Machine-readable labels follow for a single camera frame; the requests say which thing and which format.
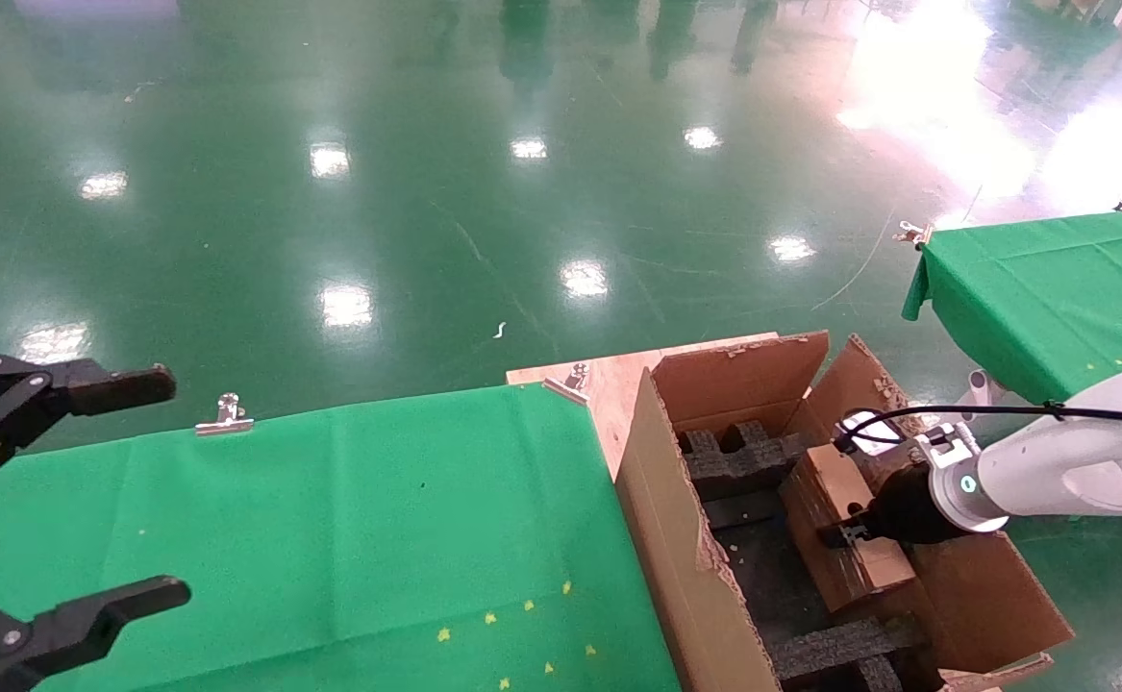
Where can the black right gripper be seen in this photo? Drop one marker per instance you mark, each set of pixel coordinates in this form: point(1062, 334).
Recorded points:
point(907, 509)

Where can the small brown cardboard box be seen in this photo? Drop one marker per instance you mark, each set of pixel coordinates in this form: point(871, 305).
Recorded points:
point(849, 577)

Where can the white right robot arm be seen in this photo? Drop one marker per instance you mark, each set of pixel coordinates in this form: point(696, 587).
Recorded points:
point(1070, 461)

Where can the large open cardboard carton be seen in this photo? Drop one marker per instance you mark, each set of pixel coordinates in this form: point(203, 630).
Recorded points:
point(676, 538)

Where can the silver metal binder clip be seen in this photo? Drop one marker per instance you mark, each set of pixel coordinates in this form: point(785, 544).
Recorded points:
point(568, 384)
point(916, 234)
point(226, 421)

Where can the large green table cloth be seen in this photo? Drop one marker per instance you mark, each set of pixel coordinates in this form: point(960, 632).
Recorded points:
point(282, 538)

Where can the white table leg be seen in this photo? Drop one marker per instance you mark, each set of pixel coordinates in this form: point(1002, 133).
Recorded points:
point(984, 389)

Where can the green cloth side table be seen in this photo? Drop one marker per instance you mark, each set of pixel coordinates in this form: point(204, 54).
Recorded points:
point(1051, 288)

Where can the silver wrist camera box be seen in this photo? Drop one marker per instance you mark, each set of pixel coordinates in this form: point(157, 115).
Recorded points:
point(895, 430)

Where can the silver camera mount bracket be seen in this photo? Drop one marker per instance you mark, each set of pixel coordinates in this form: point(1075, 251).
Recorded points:
point(940, 444)

